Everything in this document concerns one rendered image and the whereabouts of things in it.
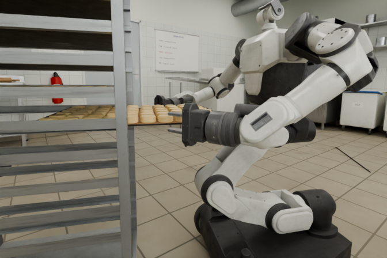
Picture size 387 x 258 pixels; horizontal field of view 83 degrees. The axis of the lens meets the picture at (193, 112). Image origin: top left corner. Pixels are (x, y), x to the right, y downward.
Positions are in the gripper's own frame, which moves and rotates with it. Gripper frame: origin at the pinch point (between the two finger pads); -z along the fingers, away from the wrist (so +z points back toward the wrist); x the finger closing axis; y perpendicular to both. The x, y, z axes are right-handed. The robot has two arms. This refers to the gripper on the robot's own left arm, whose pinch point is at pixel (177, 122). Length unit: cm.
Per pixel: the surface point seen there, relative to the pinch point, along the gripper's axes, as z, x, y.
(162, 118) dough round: -7.7, 0.0, -2.9
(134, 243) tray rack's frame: -34, -64, -16
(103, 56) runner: -17.5, 18.3, 10.8
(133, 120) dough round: -14.2, -0.4, 3.1
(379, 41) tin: 127, 90, -462
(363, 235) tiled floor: 66, -77, -101
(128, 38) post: -43, 31, -23
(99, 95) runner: -18.5, 7.7, 11.7
